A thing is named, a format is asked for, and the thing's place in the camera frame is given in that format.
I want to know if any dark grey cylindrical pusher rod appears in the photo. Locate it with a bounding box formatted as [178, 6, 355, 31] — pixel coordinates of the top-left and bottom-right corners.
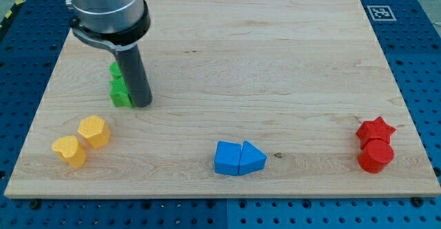
[114, 44, 152, 108]

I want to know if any yellow heart block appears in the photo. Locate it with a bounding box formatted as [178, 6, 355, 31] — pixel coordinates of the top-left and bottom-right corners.
[52, 135, 87, 168]

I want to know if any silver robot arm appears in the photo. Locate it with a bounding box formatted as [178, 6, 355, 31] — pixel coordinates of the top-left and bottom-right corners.
[65, 0, 152, 108]

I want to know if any yellow hexagon block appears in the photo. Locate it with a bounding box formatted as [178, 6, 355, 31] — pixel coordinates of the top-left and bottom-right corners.
[78, 115, 111, 149]

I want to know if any green star block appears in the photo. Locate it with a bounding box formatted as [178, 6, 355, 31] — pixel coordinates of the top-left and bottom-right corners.
[110, 77, 134, 108]

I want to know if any green round block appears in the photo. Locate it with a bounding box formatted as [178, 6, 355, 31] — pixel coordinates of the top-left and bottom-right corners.
[109, 61, 122, 80]

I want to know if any blue cube block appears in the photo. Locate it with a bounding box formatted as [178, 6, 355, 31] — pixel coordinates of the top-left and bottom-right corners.
[214, 141, 242, 176]

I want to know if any wooden board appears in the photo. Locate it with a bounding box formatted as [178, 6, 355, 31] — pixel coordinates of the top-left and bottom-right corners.
[5, 0, 440, 199]

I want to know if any blue triangle block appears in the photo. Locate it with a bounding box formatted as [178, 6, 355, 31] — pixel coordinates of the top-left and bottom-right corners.
[238, 141, 267, 175]

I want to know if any red star block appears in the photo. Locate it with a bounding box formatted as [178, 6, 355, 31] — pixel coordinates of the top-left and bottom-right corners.
[356, 117, 396, 150]

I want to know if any red cylinder block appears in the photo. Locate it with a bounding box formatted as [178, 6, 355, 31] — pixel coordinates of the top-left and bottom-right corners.
[358, 139, 395, 174]

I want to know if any white fiducial marker tag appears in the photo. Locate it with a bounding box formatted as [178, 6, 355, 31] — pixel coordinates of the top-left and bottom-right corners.
[367, 5, 396, 21]

